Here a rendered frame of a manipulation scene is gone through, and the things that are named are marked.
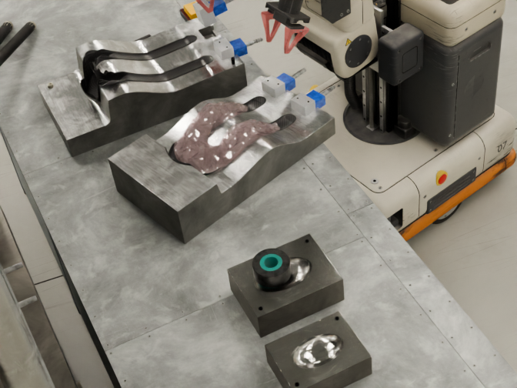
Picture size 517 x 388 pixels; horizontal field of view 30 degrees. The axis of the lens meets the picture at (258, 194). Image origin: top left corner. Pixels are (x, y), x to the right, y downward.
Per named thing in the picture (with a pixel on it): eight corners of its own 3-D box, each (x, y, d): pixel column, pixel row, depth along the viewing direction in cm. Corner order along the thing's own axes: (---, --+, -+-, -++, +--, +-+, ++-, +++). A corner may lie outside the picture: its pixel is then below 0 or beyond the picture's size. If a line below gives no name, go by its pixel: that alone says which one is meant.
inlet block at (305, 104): (328, 90, 251) (327, 74, 247) (341, 98, 248) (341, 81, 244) (292, 115, 245) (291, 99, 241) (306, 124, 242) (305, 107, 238)
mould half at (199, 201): (265, 91, 257) (261, 58, 250) (335, 133, 243) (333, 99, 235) (117, 191, 236) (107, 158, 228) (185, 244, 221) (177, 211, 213)
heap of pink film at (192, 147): (238, 101, 246) (235, 77, 241) (287, 131, 236) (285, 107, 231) (160, 153, 235) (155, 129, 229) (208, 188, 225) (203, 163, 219)
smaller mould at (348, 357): (340, 328, 200) (338, 310, 196) (372, 373, 192) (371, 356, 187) (267, 362, 196) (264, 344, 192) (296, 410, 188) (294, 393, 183)
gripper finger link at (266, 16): (271, 50, 236) (281, 15, 231) (252, 38, 240) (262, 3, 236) (291, 49, 240) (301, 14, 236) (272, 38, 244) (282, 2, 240)
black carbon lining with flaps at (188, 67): (194, 38, 265) (189, 9, 259) (218, 69, 255) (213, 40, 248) (75, 81, 257) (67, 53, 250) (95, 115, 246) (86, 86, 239)
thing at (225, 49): (259, 42, 262) (257, 25, 258) (267, 51, 259) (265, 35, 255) (215, 58, 259) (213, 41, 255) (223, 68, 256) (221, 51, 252)
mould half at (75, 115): (208, 41, 276) (202, 1, 266) (248, 89, 258) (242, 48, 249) (42, 102, 263) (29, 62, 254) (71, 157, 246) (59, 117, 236)
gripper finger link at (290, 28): (282, 58, 233) (292, 21, 229) (263, 45, 237) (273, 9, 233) (301, 56, 238) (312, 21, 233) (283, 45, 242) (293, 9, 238)
